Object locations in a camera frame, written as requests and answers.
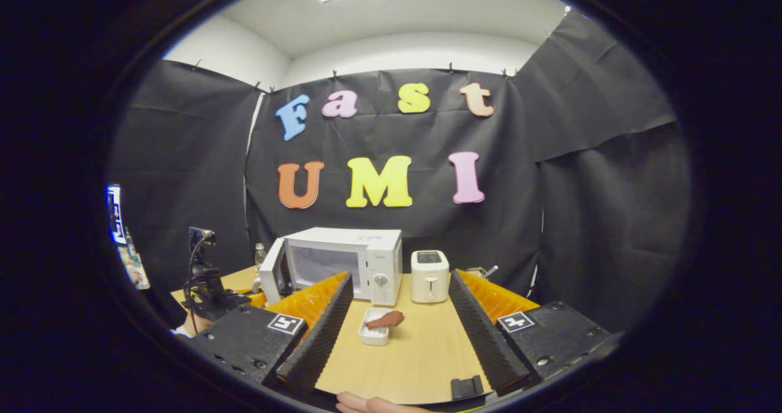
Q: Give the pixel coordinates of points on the clear plastic water bottle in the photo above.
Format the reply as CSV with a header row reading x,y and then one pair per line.
x,y
260,257

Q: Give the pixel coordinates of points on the black backdrop cloth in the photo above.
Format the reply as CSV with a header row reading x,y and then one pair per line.
x,y
580,205

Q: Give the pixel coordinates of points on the white rectangular dish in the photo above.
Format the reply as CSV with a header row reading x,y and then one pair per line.
x,y
371,336

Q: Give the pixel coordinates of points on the reddish-brown meat piece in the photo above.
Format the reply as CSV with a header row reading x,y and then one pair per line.
x,y
386,320

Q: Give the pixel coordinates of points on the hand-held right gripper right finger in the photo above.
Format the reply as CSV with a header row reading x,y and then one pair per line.
x,y
482,339

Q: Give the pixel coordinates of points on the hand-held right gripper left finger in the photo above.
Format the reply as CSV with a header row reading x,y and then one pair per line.
x,y
317,346

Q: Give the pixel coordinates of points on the colourful background clutter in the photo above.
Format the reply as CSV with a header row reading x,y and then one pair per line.
x,y
129,260

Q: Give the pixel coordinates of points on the white microwave oven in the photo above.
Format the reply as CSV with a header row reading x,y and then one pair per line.
x,y
382,260

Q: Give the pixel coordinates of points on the white toaster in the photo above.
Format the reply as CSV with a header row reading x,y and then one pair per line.
x,y
429,277

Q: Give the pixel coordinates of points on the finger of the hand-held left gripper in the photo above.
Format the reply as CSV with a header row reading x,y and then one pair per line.
x,y
255,299

